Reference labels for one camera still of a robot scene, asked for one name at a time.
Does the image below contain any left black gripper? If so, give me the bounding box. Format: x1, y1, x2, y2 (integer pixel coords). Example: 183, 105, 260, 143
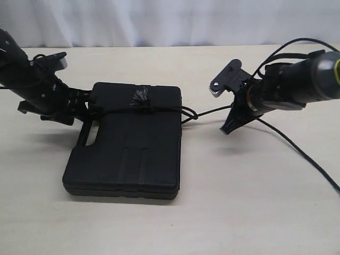
18, 76, 92, 125

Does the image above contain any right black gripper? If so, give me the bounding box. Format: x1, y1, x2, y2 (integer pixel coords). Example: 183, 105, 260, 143
220, 79, 263, 135

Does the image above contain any black braided rope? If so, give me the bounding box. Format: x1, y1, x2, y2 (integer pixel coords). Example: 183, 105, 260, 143
90, 86, 340, 192

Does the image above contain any black plastic carrying case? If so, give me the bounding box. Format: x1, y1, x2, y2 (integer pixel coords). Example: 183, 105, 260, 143
62, 82, 182, 200

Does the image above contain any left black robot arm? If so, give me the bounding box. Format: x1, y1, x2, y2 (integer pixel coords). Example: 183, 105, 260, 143
1, 30, 91, 125

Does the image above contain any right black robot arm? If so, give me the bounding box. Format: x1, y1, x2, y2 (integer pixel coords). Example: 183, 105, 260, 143
220, 50, 339, 134

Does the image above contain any white backdrop curtain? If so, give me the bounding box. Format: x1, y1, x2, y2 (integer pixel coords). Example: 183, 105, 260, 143
1, 1, 339, 47

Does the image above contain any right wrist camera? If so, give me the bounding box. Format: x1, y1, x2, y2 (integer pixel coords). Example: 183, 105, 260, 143
209, 59, 251, 98

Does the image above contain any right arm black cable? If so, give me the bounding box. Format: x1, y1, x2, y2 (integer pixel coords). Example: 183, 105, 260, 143
251, 38, 340, 80

